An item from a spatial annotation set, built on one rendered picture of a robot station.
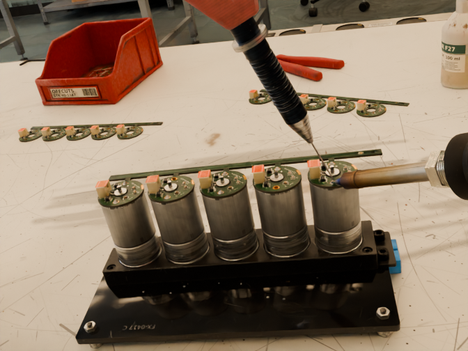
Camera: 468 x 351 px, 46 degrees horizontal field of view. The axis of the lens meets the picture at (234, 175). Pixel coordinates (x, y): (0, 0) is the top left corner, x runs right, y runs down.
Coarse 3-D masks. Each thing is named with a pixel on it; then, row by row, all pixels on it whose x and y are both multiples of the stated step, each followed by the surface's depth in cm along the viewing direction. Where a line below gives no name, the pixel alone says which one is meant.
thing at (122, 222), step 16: (144, 192) 29; (112, 208) 28; (128, 208) 28; (144, 208) 29; (112, 224) 29; (128, 224) 29; (144, 224) 29; (128, 240) 29; (144, 240) 30; (128, 256) 30; (144, 256) 30
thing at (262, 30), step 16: (240, 32) 22; (256, 32) 22; (240, 48) 22; (256, 48) 22; (256, 64) 23; (272, 64) 23; (272, 80) 23; (288, 80) 24; (272, 96) 24; (288, 96) 23; (288, 112) 24; (304, 112) 24
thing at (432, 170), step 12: (432, 156) 21; (384, 168) 23; (396, 168) 22; (408, 168) 22; (420, 168) 21; (432, 168) 20; (348, 180) 25; (360, 180) 24; (372, 180) 24; (384, 180) 23; (396, 180) 22; (408, 180) 22; (420, 180) 22; (432, 180) 21; (444, 180) 20
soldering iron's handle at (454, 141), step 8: (456, 136) 20; (464, 136) 19; (448, 144) 20; (456, 144) 19; (464, 144) 19; (448, 152) 19; (456, 152) 19; (464, 152) 19; (448, 160) 19; (456, 160) 19; (464, 160) 19; (448, 168) 19; (456, 168) 19; (464, 168) 19; (448, 176) 19; (456, 176) 19; (464, 176) 19; (448, 184) 19; (456, 184) 19; (464, 184) 19; (456, 192) 19; (464, 192) 19
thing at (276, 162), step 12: (312, 156) 29; (324, 156) 29; (336, 156) 29; (348, 156) 28; (360, 156) 28; (192, 168) 30; (204, 168) 30; (216, 168) 30; (228, 168) 29; (240, 168) 29
